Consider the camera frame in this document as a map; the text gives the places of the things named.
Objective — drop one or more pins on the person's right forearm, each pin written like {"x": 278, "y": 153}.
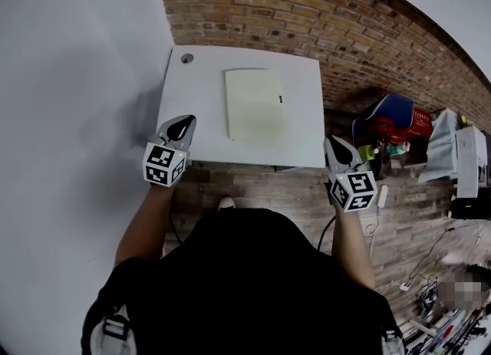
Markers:
{"x": 353, "y": 250}

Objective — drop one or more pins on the teal bottle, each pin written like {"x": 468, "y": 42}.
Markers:
{"x": 397, "y": 149}

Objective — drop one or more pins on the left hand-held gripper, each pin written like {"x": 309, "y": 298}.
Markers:
{"x": 165, "y": 163}

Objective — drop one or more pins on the black bag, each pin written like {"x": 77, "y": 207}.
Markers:
{"x": 374, "y": 167}

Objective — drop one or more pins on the white box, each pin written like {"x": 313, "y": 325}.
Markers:
{"x": 470, "y": 162}

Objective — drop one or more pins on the pale grey cloth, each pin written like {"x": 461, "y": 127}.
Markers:
{"x": 441, "y": 146}

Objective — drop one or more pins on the person in dark clothing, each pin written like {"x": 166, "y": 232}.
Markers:
{"x": 245, "y": 280}

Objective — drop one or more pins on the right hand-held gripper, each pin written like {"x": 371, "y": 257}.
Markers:
{"x": 353, "y": 190}

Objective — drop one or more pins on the white power adapter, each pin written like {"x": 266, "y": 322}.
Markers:
{"x": 382, "y": 195}

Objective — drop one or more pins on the person's left forearm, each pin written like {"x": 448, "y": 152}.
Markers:
{"x": 144, "y": 227}

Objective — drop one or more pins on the green bottle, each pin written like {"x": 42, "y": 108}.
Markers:
{"x": 367, "y": 152}

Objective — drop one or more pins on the red bag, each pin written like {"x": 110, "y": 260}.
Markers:
{"x": 406, "y": 125}

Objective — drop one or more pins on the blue chair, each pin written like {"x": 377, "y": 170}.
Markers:
{"x": 395, "y": 106}

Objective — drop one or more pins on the white plug socket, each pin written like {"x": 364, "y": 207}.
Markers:
{"x": 404, "y": 286}

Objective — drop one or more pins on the person's white shoe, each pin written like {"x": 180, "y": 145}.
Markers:
{"x": 226, "y": 204}

